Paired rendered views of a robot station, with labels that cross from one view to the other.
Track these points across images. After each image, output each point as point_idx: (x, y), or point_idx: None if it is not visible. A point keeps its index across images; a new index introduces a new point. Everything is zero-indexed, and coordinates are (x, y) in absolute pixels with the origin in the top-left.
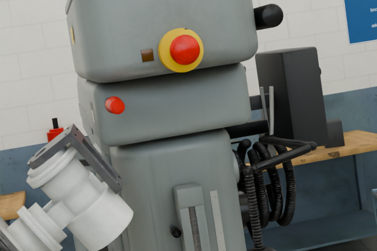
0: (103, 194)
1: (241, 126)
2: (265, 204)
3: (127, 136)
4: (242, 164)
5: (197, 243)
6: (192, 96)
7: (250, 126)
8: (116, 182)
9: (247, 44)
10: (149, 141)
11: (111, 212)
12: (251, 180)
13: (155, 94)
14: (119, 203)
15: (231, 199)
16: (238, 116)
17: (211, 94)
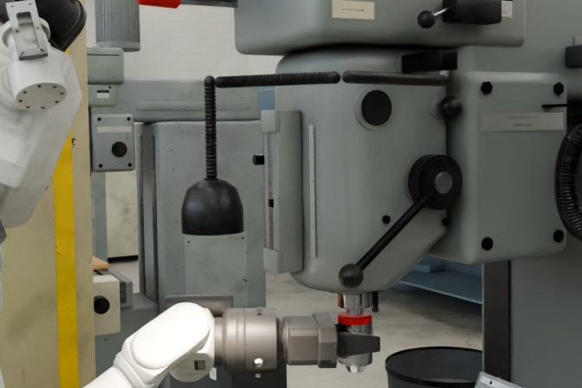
0: (17, 59)
1: (416, 55)
2: (567, 207)
3: (242, 43)
4: (565, 139)
5: (268, 178)
6: None
7: (424, 58)
8: (21, 49)
9: None
10: (287, 55)
11: (16, 74)
12: (205, 93)
13: None
14: (28, 69)
15: (333, 142)
16: (306, 27)
17: None
